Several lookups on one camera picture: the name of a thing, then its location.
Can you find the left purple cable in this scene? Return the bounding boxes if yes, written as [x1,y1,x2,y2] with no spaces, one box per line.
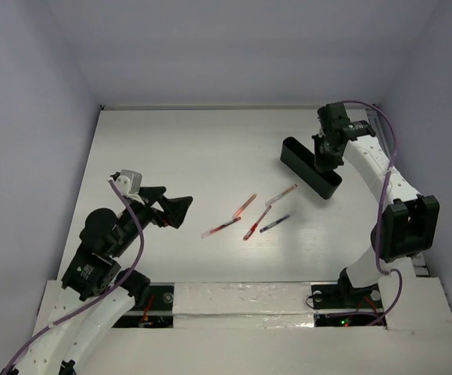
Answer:
[1,177,145,375]

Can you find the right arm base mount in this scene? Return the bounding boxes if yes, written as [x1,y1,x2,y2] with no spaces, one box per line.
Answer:
[307,270,383,310]

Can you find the silver foil covered beam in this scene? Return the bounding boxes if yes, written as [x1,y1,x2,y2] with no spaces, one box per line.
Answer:
[172,282,314,330]

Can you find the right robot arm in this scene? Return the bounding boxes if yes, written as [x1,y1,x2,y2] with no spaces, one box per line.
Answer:
[313,102,439,306]

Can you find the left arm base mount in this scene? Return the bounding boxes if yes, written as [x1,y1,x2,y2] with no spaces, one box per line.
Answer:
[118,283,174,329]

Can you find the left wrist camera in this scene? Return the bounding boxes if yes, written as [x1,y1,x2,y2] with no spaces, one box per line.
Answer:
[109,170,142,198]

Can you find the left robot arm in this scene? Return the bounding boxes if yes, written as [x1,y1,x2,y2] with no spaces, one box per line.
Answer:
[2,174,193,374]

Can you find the black oblong container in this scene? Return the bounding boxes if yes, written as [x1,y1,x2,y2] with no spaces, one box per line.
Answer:
[280,137,343,200]

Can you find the blue pen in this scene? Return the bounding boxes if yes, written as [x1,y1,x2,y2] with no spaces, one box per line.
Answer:
[259,214,291,233]

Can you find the red pen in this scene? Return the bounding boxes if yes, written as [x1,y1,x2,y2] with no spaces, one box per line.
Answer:
[242,205,272,241]
[232,193,257,219]
[201,216,242,238]

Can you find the aluminium rail right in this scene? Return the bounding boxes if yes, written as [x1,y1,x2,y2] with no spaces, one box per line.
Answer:
[365,127,439,281]

